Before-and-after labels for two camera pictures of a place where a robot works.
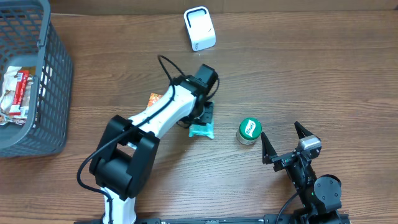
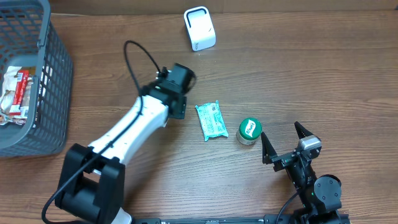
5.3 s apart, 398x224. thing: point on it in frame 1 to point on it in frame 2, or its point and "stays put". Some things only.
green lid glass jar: (249, 129) stays put
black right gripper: (283, 160) stays put
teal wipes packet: (203, 129) to (211, 120)
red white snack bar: (22, 80) stays put
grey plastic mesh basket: (28, 38) stays put
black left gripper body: (208, 113) to (179, 109)
